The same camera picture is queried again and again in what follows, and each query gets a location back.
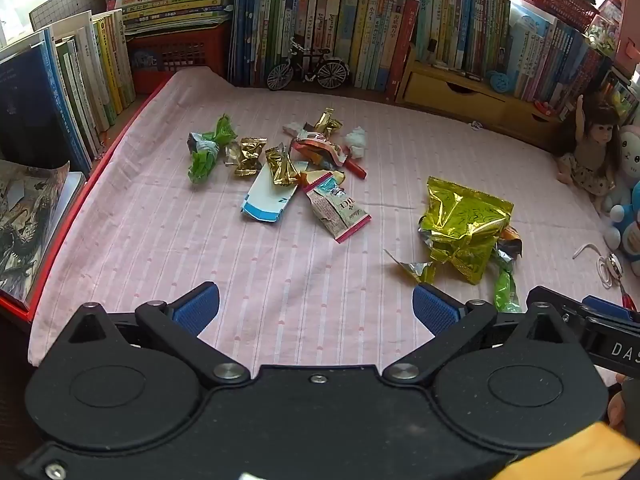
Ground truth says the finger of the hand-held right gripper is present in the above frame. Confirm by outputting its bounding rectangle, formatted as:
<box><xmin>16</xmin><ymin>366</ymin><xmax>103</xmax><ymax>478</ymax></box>
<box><xmin>560</xmin><ymin>296</ymin><xmax>640</xmax><ymax>334</ymax></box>

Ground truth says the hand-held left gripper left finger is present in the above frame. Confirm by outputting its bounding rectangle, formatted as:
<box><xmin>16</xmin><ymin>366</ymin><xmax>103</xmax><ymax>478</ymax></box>
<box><xmin>67</xmin><ymin>281</ymin><xmax>251</xmax><ymax>389</ymax></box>

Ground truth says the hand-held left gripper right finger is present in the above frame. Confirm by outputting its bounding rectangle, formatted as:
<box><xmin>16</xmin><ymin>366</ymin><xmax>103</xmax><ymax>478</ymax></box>
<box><xmin>382</xmin><ymin>282</ymin><xmax>583</xmax><ymax>387</ymax></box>

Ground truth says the large gold foil bag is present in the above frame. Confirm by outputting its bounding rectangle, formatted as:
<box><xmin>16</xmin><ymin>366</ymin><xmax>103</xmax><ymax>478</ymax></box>
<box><xmin>419</xmin><ymin>176</ymin><xmax>515</xmax><ymax>286</ymax></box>

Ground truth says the white blue paper bag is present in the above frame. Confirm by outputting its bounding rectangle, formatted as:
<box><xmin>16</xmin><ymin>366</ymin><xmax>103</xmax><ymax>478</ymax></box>
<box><xmin>241</xmin><ymin>160</ymin><xmax>301</xmax><ymax>224</ymax></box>

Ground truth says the gold candy wrapper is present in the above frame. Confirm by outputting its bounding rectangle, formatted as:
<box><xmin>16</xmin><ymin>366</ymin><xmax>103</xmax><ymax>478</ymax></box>
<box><xmin>265</xmin><ymin>145</ymin><xmax>301</xmax><ymax>187</ymax></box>
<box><xmin>313</xmin><ymin>108</ymin><xmax>343</xmax><ymax>137</ymax></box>
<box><xmin>235</xmin><ymin>137</ymin><xmax>267</xmax><ymax>177</ymax></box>

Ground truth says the red snack wrapper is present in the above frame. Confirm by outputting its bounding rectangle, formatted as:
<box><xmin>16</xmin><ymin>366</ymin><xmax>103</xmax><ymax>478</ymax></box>
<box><xmin>291</xmin><ymin>130</ymin><xmax>368</xmax><ymax>180</ymax></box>

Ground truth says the row of upright side books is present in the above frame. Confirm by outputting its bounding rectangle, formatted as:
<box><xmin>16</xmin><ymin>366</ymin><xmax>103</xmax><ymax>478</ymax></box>
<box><xmin>0</xmin><ymin>7</ymin><xmax>138</xmax><ymax>176</ymax></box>

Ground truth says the row of books above organiser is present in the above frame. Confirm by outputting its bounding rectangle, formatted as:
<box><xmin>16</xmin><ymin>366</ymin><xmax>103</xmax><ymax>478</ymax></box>
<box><xmin>415</xmin><ymin>0</ymin><xmax>617</xmax><ymax>121</ymax></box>

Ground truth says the row of tall upright books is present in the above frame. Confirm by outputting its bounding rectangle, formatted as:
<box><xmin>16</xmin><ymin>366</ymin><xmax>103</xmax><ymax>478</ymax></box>
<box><xmin>227</xmin><ymin>0</ymin><xmax>422</xmax><ymax>93</ymax></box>

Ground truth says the person's right hand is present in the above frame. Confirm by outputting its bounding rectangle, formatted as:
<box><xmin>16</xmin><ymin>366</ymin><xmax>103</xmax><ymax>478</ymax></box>
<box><xmin>607</xmin><ymin>375</ymin><xmax>640</xmax><ymax>444</ymax></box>

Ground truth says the silver foil scrap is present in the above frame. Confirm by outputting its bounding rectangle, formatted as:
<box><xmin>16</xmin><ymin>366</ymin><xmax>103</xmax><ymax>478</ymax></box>
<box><xmin>384</xmin><ymin>247</ymin><xmax>436</xmax><ymax>285</ymax></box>

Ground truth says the long green wrapper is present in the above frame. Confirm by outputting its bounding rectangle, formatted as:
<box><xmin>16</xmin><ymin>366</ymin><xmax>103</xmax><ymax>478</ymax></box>
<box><xmin>492</xmin><ymin>255</ymin><xmax>521</xmax><ymax>314</ymax></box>

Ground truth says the blue plush toy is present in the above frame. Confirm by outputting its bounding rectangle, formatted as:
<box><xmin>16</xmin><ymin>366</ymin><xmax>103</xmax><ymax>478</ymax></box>
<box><xmin>602</xmin><ymin>180</ymin><xmax>640</xmax><ymax>277</ymax></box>

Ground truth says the orange black wrapper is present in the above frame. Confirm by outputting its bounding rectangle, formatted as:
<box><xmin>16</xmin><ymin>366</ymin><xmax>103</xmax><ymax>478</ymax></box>
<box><xmin>495</xmin><ymin>227</ymin><xmax>523</xmax><ymax>261</ymax></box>

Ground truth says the pink striped tablecloth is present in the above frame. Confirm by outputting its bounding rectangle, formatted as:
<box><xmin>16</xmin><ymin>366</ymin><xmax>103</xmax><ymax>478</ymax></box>
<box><xmin>27</xmin><ymin>67</ymin><xmax>640</xmax><ymax>391</ymax></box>

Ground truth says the pink teal wrapper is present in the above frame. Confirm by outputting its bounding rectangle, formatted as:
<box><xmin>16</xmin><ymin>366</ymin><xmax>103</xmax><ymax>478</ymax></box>
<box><xmin>305</xmin><ymin>172</ymin><xmax>372</xmax><ymax>244</ymax></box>

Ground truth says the white plush toy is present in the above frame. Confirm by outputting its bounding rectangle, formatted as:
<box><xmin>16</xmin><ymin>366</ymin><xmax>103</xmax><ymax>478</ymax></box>
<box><xmin>617</xmin><ymin>125</ymin><xmax>640</xmax><ymax>186</ymax></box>

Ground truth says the brown-haired doll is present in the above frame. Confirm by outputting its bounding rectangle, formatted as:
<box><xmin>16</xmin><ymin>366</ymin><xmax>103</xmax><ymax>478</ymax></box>
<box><xmin>555</xmin><ymin>94</ymin><xmax>623</xmax><ymax>211</ymax></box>

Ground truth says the white tissue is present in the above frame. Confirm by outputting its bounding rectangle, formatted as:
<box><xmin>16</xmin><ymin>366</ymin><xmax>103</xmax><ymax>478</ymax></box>
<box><xmin>344</xmin><ymin>127</ymin><xmax>368</xmax><ymax>159</ymax></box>

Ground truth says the open picture magazine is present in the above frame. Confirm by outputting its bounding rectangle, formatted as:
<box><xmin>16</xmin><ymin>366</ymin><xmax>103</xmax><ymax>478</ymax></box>
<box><xmin>0</xmin><ymin>159</ymin><xmax>87</xmax><ymax>311</ymax></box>

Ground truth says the wooden drawer organiser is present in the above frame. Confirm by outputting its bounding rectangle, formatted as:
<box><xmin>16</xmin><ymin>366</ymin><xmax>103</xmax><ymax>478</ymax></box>
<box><xmin>395</xmin><ymin>45</ymin><xmax>563</xmax><ymax>137</ymax></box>

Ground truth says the blue round toy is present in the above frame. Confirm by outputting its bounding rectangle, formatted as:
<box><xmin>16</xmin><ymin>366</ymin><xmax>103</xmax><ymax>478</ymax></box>
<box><xmin>487</xmin><ymin>70</ymin><xmax>512</xmax><ymax>95</ymax></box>

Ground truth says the red plastic crate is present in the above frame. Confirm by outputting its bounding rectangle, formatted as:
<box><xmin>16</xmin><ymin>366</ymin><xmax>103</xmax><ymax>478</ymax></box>
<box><xmin>125</xmin><ymin>22</ymin><xmax>233</xmax><ymax>96</ymax></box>

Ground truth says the miniature bicycle model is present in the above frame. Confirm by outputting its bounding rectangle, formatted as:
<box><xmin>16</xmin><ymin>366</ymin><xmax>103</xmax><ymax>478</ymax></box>
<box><xmin>266</xmin><ymin>37</ymin><xmax>349</xmax><ymax>92</ymax></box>

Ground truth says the red toy box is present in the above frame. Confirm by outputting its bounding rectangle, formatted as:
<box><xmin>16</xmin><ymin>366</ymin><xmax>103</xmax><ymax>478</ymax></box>
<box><xmin>585</xmin><ymin>0</ymin><xmax>640</xmax><ymax>77</ymax></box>

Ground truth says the grey grid cutting mat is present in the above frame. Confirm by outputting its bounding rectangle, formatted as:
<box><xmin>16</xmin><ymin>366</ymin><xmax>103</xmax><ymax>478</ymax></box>
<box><xmin>29</xmin><ymin>0</ymin><xmax>108</xmax><ymax>31</ymax></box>

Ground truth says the metal ring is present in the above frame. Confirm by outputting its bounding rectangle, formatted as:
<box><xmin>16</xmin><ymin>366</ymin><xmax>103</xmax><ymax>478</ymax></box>
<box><xmin>602</xmin><ymin>252</ymin><xmax>624</xmax><ymax>281</ymax></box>

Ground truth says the white cable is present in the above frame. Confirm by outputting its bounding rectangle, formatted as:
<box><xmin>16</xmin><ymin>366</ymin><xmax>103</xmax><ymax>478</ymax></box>
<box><xmin>572</xmin><ymin>242</ymin><xmax>621</xmax><ymax>289</ymax></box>

